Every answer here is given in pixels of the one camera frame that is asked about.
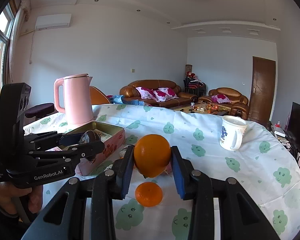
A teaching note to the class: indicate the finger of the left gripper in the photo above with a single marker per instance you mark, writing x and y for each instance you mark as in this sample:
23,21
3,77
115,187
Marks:
73,155
48,140

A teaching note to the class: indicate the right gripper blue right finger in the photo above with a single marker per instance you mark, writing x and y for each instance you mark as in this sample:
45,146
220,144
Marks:
194,185

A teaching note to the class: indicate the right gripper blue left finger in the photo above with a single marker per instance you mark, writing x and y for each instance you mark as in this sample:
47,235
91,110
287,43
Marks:
112,184

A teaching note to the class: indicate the dark brown round fruit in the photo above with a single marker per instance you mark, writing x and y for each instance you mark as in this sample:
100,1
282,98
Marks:
92,138

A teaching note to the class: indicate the large wrinkled orange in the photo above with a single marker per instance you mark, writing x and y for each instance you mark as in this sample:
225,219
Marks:
149,194

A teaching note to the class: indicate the smooth orange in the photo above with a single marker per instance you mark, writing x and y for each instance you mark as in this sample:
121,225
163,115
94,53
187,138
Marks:
152,155

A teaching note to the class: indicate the purple round passion fruit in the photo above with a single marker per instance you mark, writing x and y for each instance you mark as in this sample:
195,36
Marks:
168,170

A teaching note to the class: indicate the striped cylinder jar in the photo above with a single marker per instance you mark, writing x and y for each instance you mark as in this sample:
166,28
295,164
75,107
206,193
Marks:
123,151

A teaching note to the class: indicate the person left hand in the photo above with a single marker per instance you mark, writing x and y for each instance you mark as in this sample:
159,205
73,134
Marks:
9,191

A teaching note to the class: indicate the pink metal tin box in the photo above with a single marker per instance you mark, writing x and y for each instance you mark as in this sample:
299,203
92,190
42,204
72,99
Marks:
112,136

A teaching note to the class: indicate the dark purple stool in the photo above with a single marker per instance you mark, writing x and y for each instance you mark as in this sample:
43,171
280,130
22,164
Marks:
40,111

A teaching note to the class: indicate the pink electric kettle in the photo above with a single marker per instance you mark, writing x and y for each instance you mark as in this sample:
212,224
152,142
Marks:
72,98

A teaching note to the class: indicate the orange leather chair back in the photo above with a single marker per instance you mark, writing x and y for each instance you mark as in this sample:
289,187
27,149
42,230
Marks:
97,97

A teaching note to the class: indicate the blue clothing pile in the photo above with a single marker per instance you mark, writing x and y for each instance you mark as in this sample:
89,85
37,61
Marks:
121,100

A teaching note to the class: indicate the white mug blue print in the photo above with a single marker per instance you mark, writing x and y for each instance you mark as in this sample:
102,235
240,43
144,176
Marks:
233,129

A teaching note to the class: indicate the white tablecloth green clouds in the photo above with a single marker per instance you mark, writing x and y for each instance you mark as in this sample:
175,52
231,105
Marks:
265,169

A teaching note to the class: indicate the pink floral cushion left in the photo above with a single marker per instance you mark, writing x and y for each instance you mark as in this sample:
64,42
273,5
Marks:
146,93

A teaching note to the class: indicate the pink floral cushion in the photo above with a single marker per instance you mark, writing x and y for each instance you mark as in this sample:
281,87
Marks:
165,94
146,93

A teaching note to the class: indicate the wooden coffee table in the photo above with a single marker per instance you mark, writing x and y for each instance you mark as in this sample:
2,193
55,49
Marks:
204,108

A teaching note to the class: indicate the pink floral cushion right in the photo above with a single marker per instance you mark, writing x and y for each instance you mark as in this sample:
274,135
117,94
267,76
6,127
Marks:
165,94

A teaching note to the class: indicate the brown leather long sofa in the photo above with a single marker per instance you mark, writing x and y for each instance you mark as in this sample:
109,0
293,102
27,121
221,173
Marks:
130,92

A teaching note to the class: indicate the pink cushion on armchair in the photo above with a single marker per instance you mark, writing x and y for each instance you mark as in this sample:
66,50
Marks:
220,98

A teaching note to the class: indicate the brown leather armchair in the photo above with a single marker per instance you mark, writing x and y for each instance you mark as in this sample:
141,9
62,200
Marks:
228,97

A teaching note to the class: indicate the stacked dark chairs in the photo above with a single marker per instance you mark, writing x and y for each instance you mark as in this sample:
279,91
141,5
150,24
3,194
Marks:
193,85

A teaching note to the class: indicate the white air conditioner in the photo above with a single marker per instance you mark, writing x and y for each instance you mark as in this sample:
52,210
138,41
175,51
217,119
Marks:
53,21

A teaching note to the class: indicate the black television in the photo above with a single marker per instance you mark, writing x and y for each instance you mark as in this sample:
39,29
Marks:
293,127

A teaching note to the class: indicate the brown wooden door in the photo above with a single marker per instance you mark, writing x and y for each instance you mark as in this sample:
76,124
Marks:
262,90

